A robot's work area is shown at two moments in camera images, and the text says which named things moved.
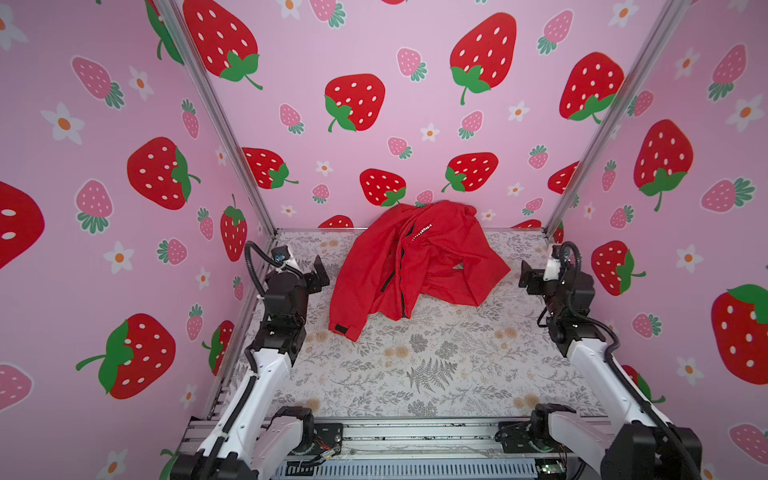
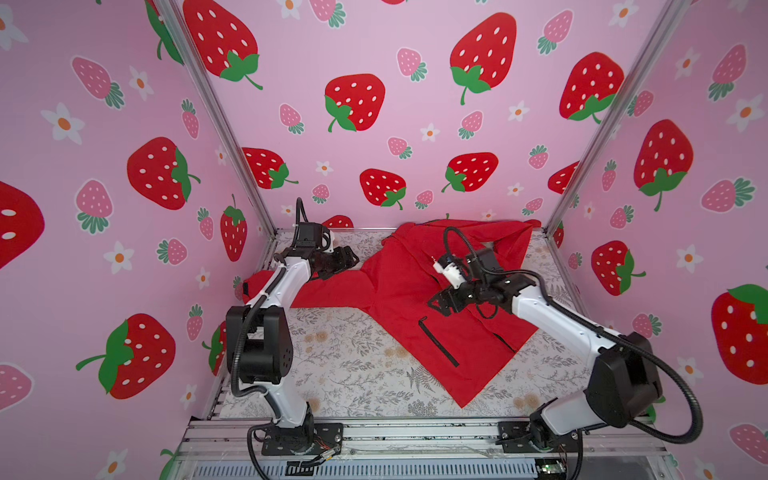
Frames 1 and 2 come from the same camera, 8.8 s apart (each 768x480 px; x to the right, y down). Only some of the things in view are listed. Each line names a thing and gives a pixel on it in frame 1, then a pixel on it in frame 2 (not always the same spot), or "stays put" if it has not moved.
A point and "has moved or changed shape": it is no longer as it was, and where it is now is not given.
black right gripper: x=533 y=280 → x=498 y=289
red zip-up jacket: x=399 y=254 has moved or changed shape
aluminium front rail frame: x=425 y=449 stays put
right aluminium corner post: x=671 y=12 stays put
